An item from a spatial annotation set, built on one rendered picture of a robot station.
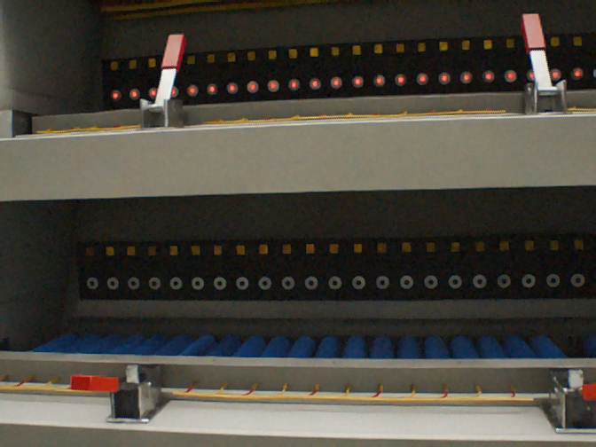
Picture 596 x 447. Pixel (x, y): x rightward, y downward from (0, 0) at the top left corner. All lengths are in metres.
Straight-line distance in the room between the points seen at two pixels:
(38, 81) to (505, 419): 0.49
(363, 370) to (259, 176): 0.14
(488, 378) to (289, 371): 0.13
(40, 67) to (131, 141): 0.21
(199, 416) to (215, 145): 0.18
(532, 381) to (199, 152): 0.26
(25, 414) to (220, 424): 0.13
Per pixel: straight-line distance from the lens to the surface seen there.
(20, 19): 0.62
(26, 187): 0.48
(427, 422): 0.39
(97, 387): 0.36
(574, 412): 0.41
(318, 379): 0.42
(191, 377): 0.44
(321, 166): 0.41
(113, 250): 0.59
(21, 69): 0.61
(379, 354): 0.45
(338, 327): 0.52
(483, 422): 0.39
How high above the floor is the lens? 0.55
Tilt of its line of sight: 17 degrees up
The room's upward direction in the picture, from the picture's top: 1 degrees clockwise
